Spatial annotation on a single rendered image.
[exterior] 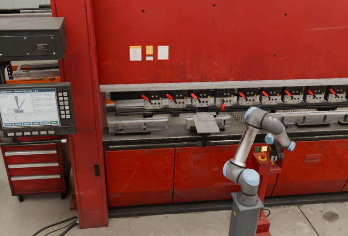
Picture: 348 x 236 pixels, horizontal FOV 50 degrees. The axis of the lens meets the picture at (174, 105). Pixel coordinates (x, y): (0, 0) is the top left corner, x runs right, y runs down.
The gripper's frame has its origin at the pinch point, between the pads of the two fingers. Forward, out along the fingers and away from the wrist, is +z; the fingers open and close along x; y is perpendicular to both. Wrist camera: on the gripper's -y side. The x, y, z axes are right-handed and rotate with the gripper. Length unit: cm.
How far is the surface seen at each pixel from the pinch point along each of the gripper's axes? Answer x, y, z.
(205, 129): 55, 19, -25
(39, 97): 172, -4, -80
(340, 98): -69, 30, -37
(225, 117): 31, 40, -21
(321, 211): -66, 1, 74
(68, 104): 156, -6, -74
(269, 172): 5.8, -6.9, 3.9
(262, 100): 1, 36, -38
